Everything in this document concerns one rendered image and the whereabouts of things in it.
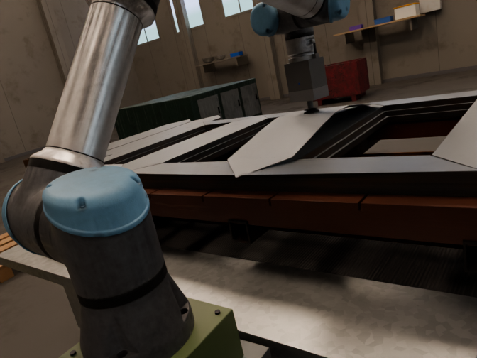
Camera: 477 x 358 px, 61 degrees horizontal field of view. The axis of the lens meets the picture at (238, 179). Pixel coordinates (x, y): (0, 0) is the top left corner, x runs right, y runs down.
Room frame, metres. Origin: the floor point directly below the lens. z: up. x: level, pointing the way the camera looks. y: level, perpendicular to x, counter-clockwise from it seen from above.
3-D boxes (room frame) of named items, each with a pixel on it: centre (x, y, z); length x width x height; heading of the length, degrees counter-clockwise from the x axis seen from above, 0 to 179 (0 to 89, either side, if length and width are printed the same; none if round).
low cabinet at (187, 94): (7.30, 0.58, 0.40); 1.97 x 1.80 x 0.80; 144
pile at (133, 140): (1.96, 0.36, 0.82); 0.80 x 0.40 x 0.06; 140
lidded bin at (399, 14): (8.59, -4.08, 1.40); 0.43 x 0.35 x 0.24; 52
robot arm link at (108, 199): (0.49, 0.18, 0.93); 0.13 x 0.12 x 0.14; 46
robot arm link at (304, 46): (1.09, -0.24, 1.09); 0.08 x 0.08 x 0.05
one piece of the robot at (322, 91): (1.10, -0.24, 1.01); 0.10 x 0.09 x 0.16; 128
